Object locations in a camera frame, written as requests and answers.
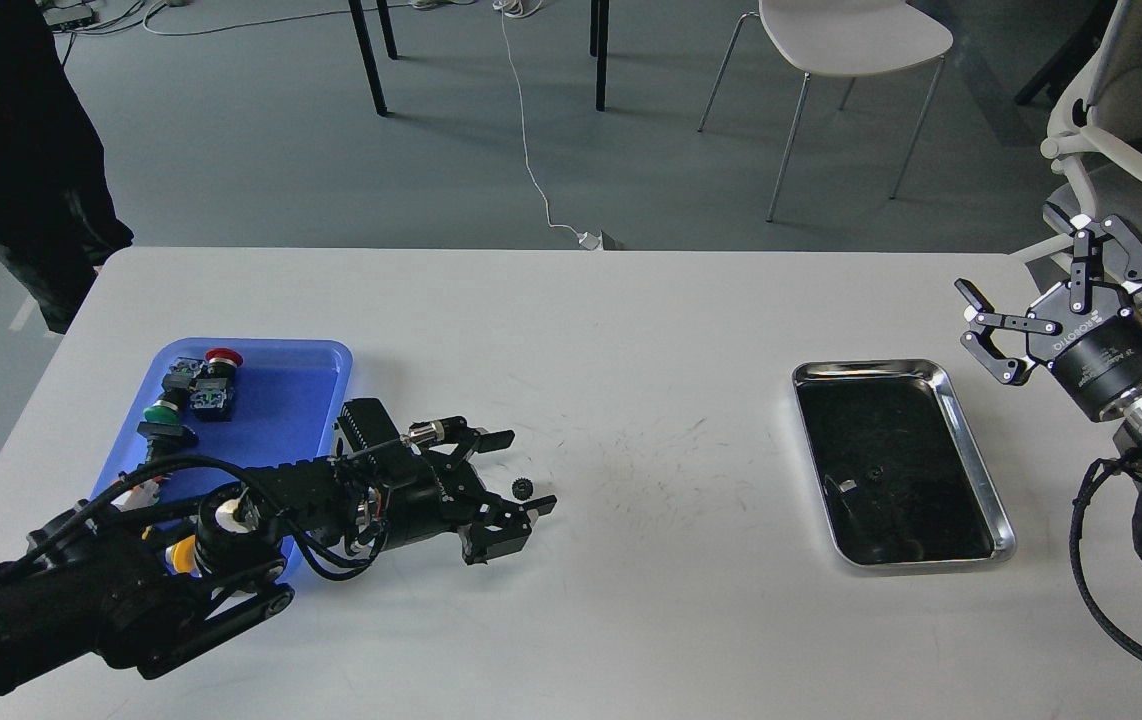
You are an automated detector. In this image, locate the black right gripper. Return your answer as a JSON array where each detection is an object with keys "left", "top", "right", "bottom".
[{"left": 954, "top": 203, "right": 1142, "bottom": 423}]

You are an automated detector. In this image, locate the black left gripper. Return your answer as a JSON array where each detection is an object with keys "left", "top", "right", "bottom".
[{"left": 356, "top": 427, "right": 558, "bottom": 565}]

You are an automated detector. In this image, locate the small black gear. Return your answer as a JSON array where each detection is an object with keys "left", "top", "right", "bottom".
[{"left": 510, "top": 477, "right": 534, "bottom": 502}]

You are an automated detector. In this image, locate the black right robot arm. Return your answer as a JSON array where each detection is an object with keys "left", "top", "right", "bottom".
[{"left": 955, "top": 215, "right": 1142, "bottom": 561}]

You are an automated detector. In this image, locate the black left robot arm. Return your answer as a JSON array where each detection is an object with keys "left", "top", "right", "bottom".
[{"left": 0, "top": 427, "right": 556, "bottom": 696}]

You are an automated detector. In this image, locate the blue plastic tray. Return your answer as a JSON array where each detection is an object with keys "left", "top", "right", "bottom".
[{"left": 81, "top": 338, "right": 354, "bottom": 581}]

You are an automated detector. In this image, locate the silver metal tray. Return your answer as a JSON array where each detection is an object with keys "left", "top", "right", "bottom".
[{"left": 793, "top": 359, "right": 1016, "bottom": 574}]

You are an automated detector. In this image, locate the white plastic chair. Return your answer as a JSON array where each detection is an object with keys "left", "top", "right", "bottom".
[{"left": 700, "top": 1, "right": 954, "bottom": 222}]

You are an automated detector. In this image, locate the black table leg left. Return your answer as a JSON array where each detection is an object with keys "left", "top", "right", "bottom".
[{"left": 347, "top": 0, "right": 399, "bottom": 117}]

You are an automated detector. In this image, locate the black table leg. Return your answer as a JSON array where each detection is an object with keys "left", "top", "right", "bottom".
[
  {"left": 589, "top": 0, "right": 611, "bottom": 111},
  {"left": 347, "top": 0, "right": 399, "bottom": 117}
]

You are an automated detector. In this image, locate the black table leg right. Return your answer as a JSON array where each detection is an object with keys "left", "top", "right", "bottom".
[{"left": 589, "top": 0, "right": 611, "bottom": 111}]

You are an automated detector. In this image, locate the person in black trousers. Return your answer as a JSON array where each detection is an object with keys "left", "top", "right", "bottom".
[{"left": 0, "top": 1, "right": 132, "bottom": 334}]

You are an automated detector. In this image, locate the white cable on floor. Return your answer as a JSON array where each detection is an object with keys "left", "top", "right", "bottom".
[{"left": 493, "top": 0, "right": 622, "bottom": 251}]

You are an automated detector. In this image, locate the red push button switch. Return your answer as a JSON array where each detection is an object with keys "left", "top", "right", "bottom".
[{"left": 188, "top": 347, "right": 246, "bottom": 421}]

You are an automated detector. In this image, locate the yellow push button switch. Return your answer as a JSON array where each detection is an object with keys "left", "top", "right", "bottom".
[{"left": 164, "top": 534, "right": 201, "bottom": 577}]

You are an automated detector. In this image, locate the green push button switch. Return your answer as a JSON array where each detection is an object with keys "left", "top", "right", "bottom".
[{"left": 142, "top": 357, "right": 204, "bottom": 425}]

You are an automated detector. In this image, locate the orange white switch block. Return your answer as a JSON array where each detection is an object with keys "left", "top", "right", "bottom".
[{"left": 111, "top": 475, "right": 167, "bottom": 512}]

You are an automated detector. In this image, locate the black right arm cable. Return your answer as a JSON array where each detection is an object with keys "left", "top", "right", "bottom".
[{"left": 1069, "top": 455, "right": 1142, "bottom": 693}]

